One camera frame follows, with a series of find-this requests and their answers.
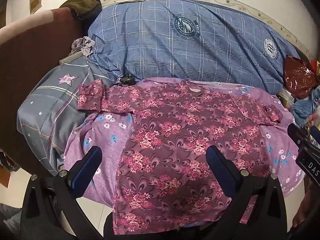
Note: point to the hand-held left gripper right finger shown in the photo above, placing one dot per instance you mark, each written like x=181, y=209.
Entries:
x=216, y=166

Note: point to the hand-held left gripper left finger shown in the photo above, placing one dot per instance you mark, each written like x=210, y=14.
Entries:
x=86, y=170

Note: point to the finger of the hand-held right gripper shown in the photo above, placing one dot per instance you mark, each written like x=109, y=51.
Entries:
x=297, y=136

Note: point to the maroon floral shirt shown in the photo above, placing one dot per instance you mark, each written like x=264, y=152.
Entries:
x=175, y=142

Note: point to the person's right hand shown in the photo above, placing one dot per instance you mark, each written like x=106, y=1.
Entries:
x=300, y=215

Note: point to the blue denim cloth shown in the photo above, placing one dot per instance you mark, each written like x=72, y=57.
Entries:
x=303, y=107

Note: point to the purple floral bedsheet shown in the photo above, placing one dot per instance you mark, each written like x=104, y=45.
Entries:
x=107, y=140

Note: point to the clear plastic packet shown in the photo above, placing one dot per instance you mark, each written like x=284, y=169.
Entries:
x=285, y=98

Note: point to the red plastic bag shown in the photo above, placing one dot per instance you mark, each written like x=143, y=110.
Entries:
x=298, y=77

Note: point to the grey star print pillow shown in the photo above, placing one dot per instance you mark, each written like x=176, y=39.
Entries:
x=50, y=105

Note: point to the grey cloth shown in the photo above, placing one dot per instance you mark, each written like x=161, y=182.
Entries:
x=10, y=220

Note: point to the black plug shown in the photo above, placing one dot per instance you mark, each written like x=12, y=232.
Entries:
x=126, y=80

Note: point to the flat white box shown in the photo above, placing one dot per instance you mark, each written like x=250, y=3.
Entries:
x=71, y=58

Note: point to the lilac crumpled cloth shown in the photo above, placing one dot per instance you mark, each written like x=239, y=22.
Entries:
x=83, y=45

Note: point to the dark brown headboard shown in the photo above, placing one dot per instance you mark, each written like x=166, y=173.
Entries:
x=30, y=55

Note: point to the blue plaid quilt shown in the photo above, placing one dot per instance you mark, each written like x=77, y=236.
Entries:
x=162, y=50

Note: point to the dark olive cloth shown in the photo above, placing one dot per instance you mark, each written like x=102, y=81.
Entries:
x=82, y=5

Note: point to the gold picture frame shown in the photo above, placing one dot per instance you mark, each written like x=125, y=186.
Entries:
x=35, y=1

